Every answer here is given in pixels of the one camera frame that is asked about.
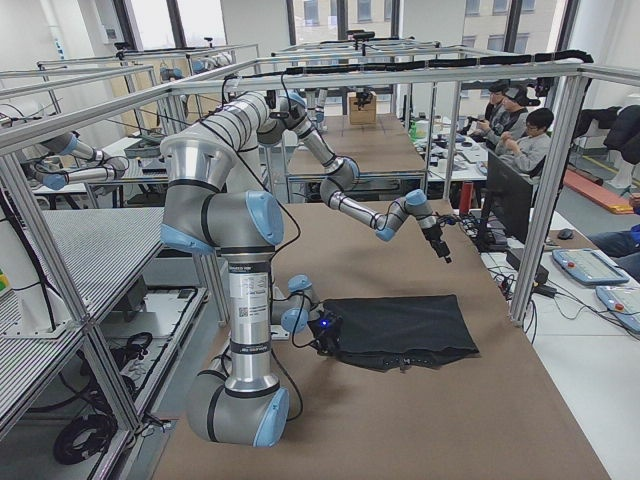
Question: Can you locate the teach pendant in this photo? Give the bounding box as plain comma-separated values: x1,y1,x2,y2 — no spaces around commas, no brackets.
552,249,630,286
595,286,640,334

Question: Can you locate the cardboard box on far table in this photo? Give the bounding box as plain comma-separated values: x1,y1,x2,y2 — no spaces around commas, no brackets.
348,91,377,125

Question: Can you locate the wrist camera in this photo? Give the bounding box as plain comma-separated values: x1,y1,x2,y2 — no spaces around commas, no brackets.
437,214,459,225
308,311,343,337

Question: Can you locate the upper aluminium frame post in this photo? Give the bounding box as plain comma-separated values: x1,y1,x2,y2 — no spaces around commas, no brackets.
509,75,589,327

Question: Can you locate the striped metal work table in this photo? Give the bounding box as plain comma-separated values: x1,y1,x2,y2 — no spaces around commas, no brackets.
1,207,163,435

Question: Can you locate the grey sweater seated person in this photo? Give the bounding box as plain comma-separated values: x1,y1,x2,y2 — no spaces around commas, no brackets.
495,108,554,177

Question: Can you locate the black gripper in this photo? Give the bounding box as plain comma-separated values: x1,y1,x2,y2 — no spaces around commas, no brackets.
312,328,340,356
422,223,452,264

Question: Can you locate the black power adapter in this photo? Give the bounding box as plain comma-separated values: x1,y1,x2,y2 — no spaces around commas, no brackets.
532,283,557,299

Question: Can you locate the black huawei monitor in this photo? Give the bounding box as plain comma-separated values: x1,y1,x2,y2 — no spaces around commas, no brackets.
475,153,534,252

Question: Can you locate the dark jacket seated person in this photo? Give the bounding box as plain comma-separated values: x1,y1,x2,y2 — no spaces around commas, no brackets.
472,80,529,150

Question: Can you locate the black printed t-shirt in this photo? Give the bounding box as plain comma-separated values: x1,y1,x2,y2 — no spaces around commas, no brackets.
320,295,479,371

